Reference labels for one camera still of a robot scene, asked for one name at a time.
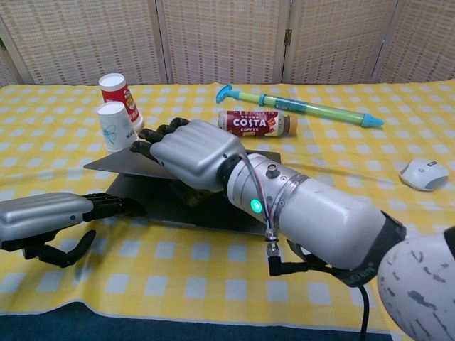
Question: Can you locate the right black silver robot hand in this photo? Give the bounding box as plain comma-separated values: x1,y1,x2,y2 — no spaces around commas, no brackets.
129,118,249,209

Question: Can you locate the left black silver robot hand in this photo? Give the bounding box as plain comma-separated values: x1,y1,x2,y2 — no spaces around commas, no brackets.
0,191,147,269

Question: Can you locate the silver laptop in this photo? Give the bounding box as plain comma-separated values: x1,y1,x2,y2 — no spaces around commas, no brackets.
83,144,282,237

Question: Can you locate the Costa coffee bottle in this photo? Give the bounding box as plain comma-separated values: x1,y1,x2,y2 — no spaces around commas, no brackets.
217,109,298,138

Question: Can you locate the white paper cup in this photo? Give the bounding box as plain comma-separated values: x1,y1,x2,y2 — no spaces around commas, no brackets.
96,102,140,154

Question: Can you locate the red paper cup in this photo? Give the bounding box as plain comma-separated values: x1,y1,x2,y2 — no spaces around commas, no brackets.
98,72,145,131

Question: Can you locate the green blue water pump toy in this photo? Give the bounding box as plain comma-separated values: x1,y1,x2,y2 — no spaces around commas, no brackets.
215,84,385,131

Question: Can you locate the woven folding screen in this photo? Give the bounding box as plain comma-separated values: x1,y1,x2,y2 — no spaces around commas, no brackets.
0,0,455,86

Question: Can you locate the yellow checkered tablecloth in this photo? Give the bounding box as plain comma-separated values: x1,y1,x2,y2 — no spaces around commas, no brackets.
0,82,455,335

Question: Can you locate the white computer mouse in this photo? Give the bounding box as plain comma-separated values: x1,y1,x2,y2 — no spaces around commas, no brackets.
398,158,449,192

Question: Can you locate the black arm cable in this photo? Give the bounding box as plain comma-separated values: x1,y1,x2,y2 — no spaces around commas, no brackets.
358,283,371,341

